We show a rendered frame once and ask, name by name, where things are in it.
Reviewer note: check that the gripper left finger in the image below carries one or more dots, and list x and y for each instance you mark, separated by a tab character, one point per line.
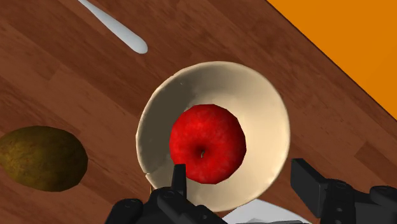
173	204

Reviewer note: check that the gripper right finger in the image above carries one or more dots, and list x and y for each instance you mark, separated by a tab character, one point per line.
328	195

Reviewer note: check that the white plate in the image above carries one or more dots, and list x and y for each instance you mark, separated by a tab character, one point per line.
260	212

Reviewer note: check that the red apple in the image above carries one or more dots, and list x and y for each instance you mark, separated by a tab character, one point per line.
207	142

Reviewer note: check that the cream bowl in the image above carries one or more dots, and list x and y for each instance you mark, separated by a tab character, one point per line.
263	118

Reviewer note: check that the brown kiwi fruit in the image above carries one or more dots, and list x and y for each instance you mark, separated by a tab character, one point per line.
43	158

